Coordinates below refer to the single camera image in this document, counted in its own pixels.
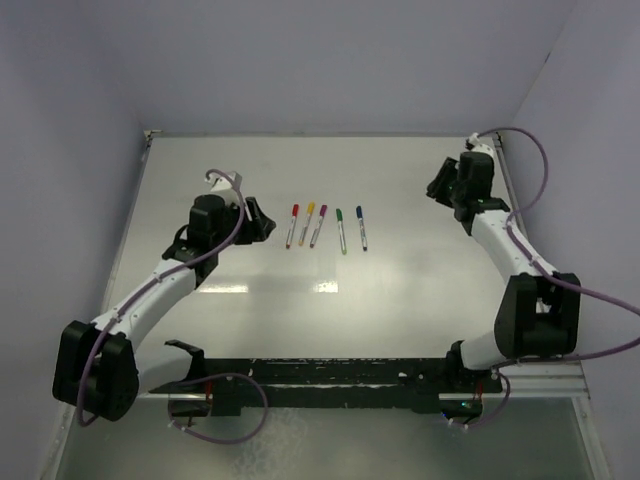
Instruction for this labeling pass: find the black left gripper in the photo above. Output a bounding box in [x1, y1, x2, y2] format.
[212, 197, 275, 252]

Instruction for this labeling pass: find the white pen red end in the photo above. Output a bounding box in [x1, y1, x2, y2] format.
[285, 211, 298, 250]

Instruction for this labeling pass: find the white pen yellow end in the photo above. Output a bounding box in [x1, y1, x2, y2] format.
[298, 209, 313, 247]

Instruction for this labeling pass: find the white pen purple end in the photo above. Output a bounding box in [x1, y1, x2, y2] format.
[309, 214, 326, 249]

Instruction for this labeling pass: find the white pen blue end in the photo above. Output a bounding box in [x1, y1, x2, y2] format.
[357, 216, 368, 252]

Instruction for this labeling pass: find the white pen green end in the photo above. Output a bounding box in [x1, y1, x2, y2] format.
[336, 217, 347, 255]

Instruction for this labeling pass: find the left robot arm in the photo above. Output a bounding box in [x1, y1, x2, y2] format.
[52, 194, 276, 421]

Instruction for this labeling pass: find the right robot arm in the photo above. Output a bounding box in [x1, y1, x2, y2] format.
[426, 150, 580, 391]

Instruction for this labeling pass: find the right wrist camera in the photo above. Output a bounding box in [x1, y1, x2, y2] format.
[465, 132, 496, 158]

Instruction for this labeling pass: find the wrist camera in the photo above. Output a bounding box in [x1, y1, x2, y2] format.
[465, 132, 496, 158]
[205, 169, 242, 194]

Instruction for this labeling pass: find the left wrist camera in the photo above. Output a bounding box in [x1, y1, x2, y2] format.
[205, 169, 242, 194]

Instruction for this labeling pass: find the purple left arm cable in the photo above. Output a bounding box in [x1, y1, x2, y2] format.
[74, 168, 269, 444]

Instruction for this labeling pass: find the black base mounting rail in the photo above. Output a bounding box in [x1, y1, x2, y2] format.
[152, 354, 502, 417]

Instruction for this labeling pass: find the aluminium extrusion rail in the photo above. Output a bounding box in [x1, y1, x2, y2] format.
[492, 355, 586, 400]

